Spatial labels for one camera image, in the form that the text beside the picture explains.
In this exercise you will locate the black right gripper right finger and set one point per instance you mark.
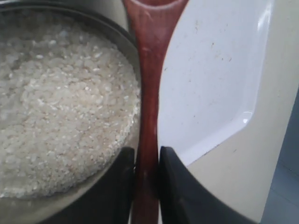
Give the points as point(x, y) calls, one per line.
point(183, 200)

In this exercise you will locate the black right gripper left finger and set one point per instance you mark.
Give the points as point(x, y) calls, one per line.
point(108, 201)

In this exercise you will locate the dark red wooden spoon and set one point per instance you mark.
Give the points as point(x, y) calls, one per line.
point(153, 22)

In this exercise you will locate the steel bowl of rice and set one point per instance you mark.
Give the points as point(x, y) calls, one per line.
point(69, 100)

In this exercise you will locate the white plastic tray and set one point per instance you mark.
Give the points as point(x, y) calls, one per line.
point(212, 72)

